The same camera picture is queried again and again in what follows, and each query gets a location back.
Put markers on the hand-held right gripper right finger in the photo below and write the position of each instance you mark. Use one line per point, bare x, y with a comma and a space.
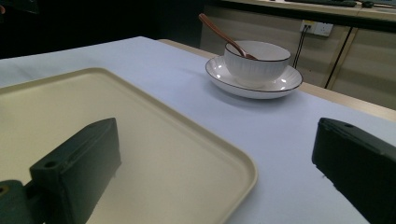
358, 161

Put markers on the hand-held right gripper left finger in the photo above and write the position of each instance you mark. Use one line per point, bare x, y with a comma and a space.
77, 168

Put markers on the beige plastic tray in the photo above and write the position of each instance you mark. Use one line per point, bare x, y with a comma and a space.
155, 149

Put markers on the white ribbed bowl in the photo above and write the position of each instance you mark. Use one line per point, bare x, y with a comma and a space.
257, 67

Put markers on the white saucer plate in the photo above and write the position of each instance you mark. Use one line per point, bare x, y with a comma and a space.
224, 76

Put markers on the brown wooden spoon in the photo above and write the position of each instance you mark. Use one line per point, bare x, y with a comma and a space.
222, 34

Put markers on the light blue tablecloth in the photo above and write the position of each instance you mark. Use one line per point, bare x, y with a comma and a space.
264, 130

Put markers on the beige cabinet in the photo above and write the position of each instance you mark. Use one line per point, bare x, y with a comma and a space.
364, 59

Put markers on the white wall socket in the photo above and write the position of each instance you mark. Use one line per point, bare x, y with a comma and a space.
316, 28

